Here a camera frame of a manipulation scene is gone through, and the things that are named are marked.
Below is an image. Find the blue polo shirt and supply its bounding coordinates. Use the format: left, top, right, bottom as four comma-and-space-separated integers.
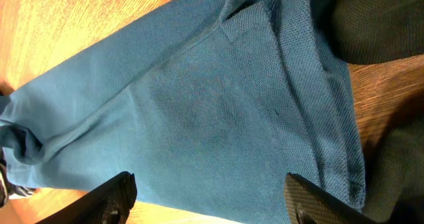
1, 0, 365, 223

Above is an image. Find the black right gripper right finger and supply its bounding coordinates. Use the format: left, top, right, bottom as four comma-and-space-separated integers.
284, 173, 376, 224

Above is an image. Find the dark green garment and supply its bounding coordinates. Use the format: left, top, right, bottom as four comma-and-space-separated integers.
329, 0, 423, 223

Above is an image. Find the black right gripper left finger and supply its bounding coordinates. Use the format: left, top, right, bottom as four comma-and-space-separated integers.
37, 172, 137, 224

